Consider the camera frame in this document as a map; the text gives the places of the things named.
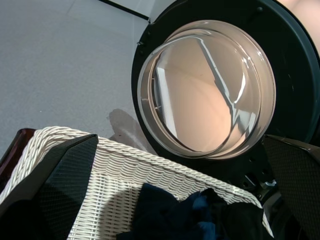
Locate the round glass washing machine door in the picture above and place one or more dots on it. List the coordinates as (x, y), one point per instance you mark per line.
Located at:
(205, 95)

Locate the black garment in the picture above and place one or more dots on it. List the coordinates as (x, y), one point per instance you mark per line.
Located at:
(240, 220)

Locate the dark blue garment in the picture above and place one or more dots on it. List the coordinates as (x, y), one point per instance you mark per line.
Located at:
(160, 212)

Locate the pale woven basket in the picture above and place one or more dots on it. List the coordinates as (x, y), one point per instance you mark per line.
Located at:
(125, 170)

